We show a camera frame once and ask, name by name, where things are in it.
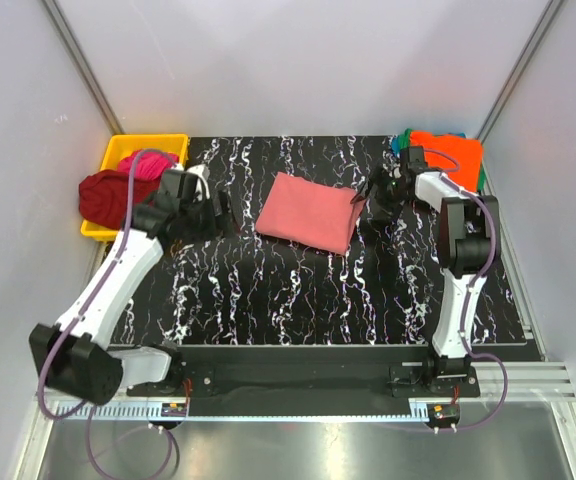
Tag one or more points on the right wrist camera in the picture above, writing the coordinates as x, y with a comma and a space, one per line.
412, 161

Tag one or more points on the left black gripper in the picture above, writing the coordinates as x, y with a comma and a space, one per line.
206, 203

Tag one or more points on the orange folded t shirt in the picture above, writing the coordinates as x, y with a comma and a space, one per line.
458, 155

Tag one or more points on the aluminium corner post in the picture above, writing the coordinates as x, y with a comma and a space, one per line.
75, 52
537, 36

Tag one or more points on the left aluminium corner post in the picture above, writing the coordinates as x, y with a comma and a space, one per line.
75, 52

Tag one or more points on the green folded t shirt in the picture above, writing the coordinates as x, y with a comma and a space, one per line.
482, 177

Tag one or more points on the yellow plastic bin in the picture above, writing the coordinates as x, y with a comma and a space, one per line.
121, 146

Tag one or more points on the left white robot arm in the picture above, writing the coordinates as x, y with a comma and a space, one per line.
73, 355

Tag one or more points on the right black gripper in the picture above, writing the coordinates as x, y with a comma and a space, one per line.
379, 178

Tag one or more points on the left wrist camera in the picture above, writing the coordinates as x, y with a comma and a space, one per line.
181, 187

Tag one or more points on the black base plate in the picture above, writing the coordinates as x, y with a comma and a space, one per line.
302, 381

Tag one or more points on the right aluminium corner post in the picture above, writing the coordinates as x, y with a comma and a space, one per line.
537, 36

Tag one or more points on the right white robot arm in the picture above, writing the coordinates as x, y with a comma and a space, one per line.
467, 247

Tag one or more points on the salmon pink t shirt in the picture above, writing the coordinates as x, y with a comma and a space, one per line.
310, 214

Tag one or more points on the aluminium frame rail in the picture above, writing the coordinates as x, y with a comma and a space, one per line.
515, 382

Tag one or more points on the dark red t shirt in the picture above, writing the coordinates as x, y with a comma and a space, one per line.
103, 198

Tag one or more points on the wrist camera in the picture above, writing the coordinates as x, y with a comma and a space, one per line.
181, 187
412, 161

